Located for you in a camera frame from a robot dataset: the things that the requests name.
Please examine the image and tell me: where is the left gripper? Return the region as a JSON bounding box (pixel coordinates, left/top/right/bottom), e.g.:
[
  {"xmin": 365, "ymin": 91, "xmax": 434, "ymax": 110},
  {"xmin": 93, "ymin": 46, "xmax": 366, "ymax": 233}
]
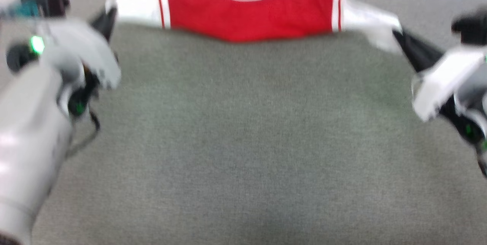
[{"xmin": 36, "ymin": 6, "xmax": 122, "ymax": 91}]

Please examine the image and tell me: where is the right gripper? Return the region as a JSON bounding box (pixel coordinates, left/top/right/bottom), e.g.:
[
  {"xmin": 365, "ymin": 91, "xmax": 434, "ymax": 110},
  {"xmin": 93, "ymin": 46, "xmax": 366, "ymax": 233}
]
[{"xmin": 393, "ymin": 28, "xmax": 487, "ymax": 123}]

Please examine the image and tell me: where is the red white sports jersey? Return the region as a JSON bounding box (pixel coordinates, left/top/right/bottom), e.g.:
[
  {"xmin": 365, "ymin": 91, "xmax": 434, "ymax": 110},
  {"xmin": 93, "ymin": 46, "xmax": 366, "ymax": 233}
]
[{"xmin": 105, "ymin": 0, "xmax": 403, "ymax": 54}]

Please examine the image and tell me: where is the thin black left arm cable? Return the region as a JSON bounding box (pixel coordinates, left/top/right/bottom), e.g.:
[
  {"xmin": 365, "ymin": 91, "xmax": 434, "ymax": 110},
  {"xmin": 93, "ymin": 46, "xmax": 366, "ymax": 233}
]
[{"xmin": 65, "ymin": 110, "xmax": 101, "ymax": 160}]

